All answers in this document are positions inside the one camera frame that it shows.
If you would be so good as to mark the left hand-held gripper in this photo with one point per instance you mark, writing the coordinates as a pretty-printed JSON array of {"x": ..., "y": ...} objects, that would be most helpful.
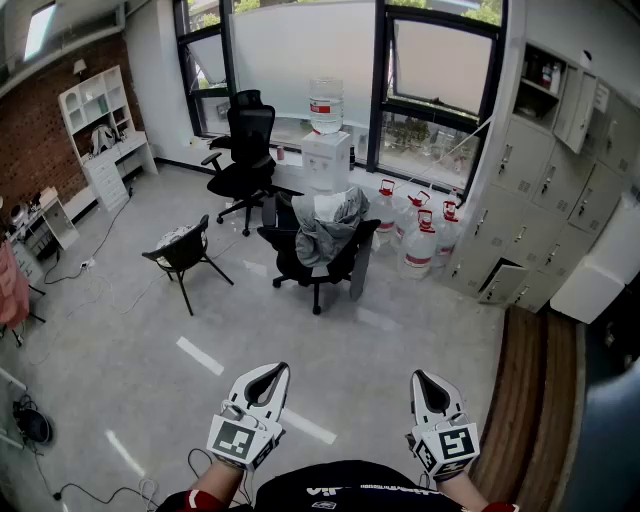
[{"x": 235, "y": 440}]

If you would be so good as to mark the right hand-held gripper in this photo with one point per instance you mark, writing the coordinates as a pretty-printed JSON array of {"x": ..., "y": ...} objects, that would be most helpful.
[{"x": 450, "y": 447}]

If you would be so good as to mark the black low-back office chair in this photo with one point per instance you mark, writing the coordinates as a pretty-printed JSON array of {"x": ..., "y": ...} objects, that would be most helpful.
[{"x": 320, "y": 277}]

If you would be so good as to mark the grey white garment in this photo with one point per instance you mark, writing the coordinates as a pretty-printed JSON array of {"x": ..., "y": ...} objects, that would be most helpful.
[{"x": 325, "y": 227}]

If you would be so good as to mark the person's right forearm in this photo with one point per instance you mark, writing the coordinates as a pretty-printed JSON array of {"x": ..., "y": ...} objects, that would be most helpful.
[{"x": 460, "y": 492}]

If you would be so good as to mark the person's left forearm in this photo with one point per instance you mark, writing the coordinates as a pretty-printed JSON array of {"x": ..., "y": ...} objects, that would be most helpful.
[{"x": 220, "y": 480}]

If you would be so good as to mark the black four-legged chair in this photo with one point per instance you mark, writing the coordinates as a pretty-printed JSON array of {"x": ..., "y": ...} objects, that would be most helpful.
[{"x": 182, "y": 252}]

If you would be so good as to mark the black high-back office chair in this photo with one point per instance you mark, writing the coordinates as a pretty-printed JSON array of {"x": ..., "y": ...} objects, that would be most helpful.
[{"x": 247, "y": 170}]

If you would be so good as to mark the wooden plank platform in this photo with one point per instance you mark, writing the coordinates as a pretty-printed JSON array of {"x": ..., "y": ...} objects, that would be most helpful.
[{"x": 530, "y": 400}]

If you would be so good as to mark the person's black and red shirt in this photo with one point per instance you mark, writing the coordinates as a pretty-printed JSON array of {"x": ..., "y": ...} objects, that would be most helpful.
[{"x": 350, "y": 492}]

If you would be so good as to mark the patterned seat cushion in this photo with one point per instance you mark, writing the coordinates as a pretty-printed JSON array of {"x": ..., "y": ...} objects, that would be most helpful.
[{"x": 172, "y": 236}]

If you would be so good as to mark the white box cabinet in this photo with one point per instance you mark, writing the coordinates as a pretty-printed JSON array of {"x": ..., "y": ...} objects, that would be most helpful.
[{"x": 595, "y": 285}]

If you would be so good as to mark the white power strip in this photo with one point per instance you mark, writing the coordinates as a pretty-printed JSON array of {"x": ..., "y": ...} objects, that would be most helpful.
[{"x": 87, "y": 263}]

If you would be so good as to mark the black round floor device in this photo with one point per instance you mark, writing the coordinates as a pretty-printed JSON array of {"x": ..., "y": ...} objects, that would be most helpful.
[{"x": 37, "y": 426}]

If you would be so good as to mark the grey metal lockers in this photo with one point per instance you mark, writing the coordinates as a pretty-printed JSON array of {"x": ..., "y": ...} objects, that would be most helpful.
[{"x": 545, "y": 200}]

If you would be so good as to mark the white water dispenser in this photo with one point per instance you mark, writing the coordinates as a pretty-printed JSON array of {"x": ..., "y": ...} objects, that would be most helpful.
[{"x": 325, "y": 162}]

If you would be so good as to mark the pink cup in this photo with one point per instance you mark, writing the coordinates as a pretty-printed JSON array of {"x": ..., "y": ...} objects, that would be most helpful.
[{"x": 280, "y": 153}]

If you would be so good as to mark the dark bottle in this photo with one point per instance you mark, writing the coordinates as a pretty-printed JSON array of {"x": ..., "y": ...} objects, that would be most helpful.
[{"x": 352, "y": 155}]

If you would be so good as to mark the small white side table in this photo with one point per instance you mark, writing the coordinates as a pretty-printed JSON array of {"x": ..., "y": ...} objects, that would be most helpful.
[{"x": 60, "y": 217}]

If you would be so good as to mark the white desk with shelf hutch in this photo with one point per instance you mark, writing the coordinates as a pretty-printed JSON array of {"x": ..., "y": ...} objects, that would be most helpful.
[{"x": 107, "y": 170}]

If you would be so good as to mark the clear water bottle red label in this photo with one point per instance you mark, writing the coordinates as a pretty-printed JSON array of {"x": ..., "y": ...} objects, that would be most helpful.
[{"x": 326, "y": 107}]

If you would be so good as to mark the grey backpack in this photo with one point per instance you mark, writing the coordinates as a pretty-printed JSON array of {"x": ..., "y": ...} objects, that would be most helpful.
[{"x": 102, "y": 139}]

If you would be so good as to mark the ceiling light panel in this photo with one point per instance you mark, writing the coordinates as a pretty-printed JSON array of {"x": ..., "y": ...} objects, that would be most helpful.
[{"x": 40, "y": 30}]

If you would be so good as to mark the wall lamp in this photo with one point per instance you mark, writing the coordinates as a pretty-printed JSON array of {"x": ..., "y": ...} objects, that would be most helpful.
[{"x": 80, "y": 66}]

